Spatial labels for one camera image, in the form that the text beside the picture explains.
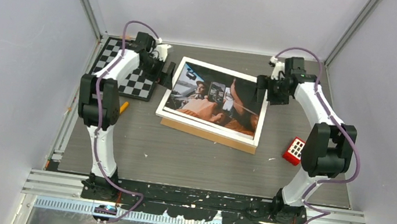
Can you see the colour photo print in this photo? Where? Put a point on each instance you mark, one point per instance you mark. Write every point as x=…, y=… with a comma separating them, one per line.
x=216, y=98

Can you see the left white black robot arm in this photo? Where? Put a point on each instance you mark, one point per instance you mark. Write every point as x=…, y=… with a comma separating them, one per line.
x=99, y=104

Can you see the aluminium rail profile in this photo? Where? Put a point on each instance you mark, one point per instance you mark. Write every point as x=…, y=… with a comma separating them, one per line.
x=55, y=190

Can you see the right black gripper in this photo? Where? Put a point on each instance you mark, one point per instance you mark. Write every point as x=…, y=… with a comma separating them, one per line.
x=262, y=82

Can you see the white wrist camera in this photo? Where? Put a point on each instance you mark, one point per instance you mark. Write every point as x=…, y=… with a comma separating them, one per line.
x=162, y=50
x=278, y=68

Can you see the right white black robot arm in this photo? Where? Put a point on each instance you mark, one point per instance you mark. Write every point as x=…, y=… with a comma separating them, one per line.
x=327, y=152

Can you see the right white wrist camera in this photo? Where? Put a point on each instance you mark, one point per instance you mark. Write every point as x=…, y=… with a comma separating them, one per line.
x=278, y=68

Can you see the white wooden photo frame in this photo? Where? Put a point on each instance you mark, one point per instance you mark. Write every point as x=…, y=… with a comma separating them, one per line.
x=208, y=128

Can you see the black white checkerboard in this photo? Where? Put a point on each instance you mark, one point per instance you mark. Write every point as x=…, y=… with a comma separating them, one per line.
x=135, y=86

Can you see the orange handled screwdriver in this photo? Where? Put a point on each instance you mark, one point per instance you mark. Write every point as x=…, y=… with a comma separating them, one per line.
x=123, y=107

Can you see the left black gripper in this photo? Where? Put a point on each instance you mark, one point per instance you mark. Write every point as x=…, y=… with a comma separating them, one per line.
x=163, y=79

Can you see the red bit holder box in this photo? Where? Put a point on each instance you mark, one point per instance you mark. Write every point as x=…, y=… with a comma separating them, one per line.
x=294, y=151

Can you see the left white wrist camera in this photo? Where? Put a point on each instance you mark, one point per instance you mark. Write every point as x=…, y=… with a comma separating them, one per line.
x=162, y=50

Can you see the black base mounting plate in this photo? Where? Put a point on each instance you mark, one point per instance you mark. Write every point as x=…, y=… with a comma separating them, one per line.
x=191, y=204

